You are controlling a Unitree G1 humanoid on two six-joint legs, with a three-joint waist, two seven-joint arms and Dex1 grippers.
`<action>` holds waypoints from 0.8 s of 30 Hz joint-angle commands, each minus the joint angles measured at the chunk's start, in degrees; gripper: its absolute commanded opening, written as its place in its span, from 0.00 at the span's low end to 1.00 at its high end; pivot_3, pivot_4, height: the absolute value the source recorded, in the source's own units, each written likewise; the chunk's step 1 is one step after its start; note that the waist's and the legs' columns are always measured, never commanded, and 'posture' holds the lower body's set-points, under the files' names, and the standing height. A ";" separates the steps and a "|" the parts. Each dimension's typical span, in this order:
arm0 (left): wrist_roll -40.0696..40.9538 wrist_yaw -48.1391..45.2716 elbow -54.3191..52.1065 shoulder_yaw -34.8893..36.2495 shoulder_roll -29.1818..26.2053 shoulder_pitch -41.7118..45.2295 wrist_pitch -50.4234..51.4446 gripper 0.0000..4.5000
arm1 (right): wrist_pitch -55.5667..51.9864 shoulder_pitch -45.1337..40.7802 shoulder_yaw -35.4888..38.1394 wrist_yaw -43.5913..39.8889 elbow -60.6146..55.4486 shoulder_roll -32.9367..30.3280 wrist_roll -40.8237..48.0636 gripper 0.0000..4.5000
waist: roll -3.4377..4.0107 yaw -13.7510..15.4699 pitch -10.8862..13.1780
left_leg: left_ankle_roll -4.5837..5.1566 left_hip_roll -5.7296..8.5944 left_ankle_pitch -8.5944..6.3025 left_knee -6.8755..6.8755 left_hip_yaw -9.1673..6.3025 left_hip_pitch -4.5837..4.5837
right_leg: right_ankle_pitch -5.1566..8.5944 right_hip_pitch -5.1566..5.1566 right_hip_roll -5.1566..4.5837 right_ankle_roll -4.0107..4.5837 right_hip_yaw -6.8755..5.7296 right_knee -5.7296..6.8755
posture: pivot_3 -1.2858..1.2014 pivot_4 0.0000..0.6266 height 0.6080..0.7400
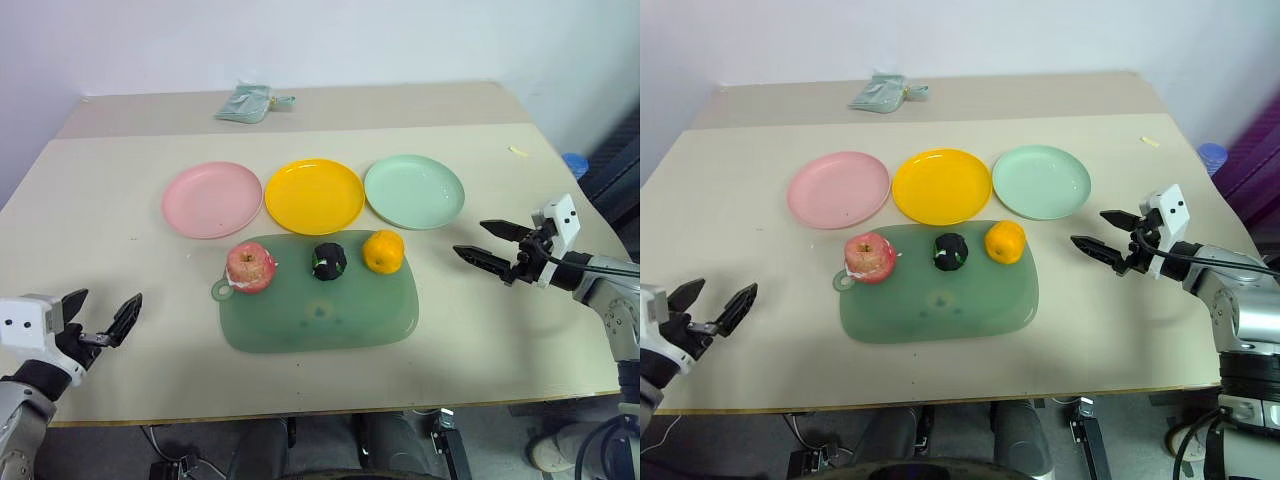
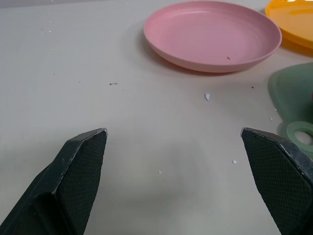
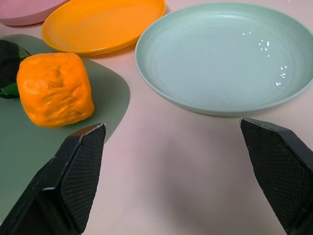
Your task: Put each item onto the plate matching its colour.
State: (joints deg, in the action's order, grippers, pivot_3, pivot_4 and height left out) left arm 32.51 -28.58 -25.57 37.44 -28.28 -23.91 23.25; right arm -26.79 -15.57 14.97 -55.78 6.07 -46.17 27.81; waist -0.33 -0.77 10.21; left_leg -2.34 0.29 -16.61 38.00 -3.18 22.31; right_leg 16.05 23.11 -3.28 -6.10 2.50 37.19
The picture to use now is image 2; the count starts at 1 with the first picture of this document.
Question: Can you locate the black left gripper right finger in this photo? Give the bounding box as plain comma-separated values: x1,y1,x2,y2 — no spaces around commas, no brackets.
240,127,313,235

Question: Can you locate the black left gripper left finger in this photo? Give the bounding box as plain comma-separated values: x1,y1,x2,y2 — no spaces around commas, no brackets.
0,127,109,235

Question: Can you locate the orange round plate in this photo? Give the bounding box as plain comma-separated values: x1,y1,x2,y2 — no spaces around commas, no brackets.
265,0,313,58

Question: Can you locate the pink round plate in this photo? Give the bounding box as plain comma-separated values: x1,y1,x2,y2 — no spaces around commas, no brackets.
143,0,283,73

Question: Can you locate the green plastic cup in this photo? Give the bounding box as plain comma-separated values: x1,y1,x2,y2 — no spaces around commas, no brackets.
267,62,313,159

